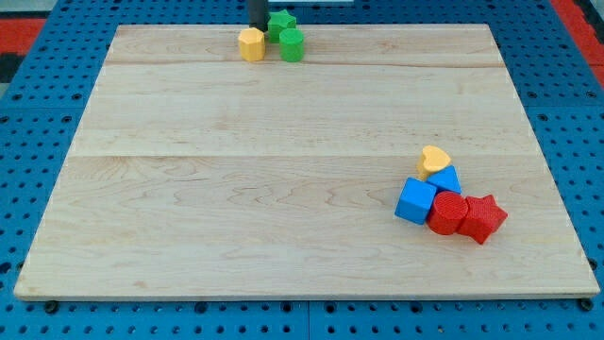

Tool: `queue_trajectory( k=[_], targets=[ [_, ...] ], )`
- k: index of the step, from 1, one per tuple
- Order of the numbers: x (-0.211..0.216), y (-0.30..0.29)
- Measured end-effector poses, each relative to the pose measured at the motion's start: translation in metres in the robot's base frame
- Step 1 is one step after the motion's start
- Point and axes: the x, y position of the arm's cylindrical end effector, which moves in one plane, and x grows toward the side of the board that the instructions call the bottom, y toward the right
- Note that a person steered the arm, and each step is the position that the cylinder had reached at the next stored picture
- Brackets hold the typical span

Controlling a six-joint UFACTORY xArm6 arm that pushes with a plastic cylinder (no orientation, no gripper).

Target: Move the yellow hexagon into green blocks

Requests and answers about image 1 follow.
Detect green star block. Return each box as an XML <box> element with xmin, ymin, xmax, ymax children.
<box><xmin>268</xmin><ymin>9</ymin><xmax>297</xmax><ymax>43</ymax></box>

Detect blue triangle block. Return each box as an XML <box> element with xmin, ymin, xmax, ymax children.
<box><xmin>426</xmin><ymin>165</ymin><xmax>462</xmax><ymax>195</ymax></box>

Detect green cylinder block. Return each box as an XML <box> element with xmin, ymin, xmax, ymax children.
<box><xmin>279</xmin><ymin>28</ymin><xmax>304</xmax><ymax>62</ymax></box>

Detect red cylinder block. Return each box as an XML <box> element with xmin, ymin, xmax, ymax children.
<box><xmin>426</xmin><ymin>191</ymin><xmax>468</xmax><ymax>235</ymax></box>

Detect blue cube block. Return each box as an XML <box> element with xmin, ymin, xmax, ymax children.
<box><xmin>394</xmin><ymin>178</ymin><xmax>437</xmax><ymax>225</ymax></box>

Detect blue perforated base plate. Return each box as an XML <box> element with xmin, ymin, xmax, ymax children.
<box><xmin>1</xmin><ymin>0</ymin><xmax>603</xmax><ymax>339</ymax></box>

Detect yellow hexagon block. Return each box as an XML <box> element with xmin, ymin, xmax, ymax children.
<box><xmin>238</xmin><ymin>27</ymin><xmax>265</xmax><ymax>62</ymax></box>

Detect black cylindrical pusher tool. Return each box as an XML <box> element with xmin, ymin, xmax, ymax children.
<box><xmin>247</xmin><ymin>0</ymin><xmax>270</xmax><ymax>32</ymax></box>

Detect light wooden board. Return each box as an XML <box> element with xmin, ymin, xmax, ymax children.
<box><xmin>14</xmin><ymin>24</ymin><xmax>599</xmax><ymax>301</ymax></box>

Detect yellow heart block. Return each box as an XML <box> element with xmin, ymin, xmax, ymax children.
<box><xmin>416</xmin><ymin>145</ymin><xmax>451</xmax><ymax>180</ymax></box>

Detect red star block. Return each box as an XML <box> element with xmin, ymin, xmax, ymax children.
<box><xmin>457</xmin><ymin>195</ymin><xmax>508</xmax><ymax>245</ymax></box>

